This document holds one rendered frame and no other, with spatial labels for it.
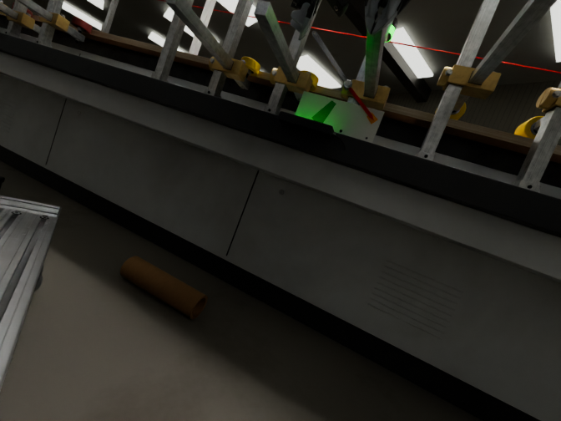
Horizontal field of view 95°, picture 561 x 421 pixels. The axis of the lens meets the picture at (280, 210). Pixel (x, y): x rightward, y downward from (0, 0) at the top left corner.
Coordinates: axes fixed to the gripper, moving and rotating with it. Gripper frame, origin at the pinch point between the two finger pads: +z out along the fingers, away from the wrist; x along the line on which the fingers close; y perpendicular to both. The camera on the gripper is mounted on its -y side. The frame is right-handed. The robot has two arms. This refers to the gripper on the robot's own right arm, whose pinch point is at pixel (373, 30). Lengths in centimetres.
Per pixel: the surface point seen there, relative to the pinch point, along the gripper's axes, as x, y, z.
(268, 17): -23.5, -1.5, 0.1
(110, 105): -101, -32, 27
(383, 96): 4.0, -29.0, -2.1
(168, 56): -78, -30, 2
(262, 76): -46, -46, -6
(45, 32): -152, -30, 6
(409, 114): 13.0, -45.6, -5.9
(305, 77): -21.3, -29.0, -2.1
